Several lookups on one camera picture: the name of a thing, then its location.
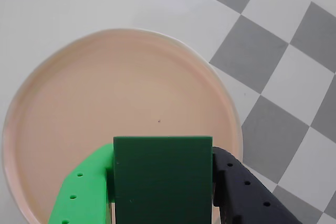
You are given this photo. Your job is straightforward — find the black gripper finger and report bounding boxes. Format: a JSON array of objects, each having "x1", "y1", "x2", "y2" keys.
[{"x1": 211, "y1": 146, "x2": 307, "y2": 224}]

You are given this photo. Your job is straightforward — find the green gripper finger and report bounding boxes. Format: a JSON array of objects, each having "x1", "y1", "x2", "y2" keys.
[{"x1": 47, "y1": 143, "x2": 116, "y2": 224}]

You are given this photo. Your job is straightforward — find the dark green cube dice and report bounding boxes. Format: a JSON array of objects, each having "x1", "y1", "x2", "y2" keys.
[{"x1": 112, "y1": 135, "x2": 214, "y2": 224}]

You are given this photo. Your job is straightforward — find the beige round plate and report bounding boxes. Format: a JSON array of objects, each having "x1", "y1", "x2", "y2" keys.
[{"x1": 1, "y1": 28, "x2": 244, "y2": 224}]

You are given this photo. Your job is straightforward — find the grey white checkerboard mat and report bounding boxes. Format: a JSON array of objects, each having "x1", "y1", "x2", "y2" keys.
[{"x1": 193, "y1": 0, "x2": 336, "y2": 224}]

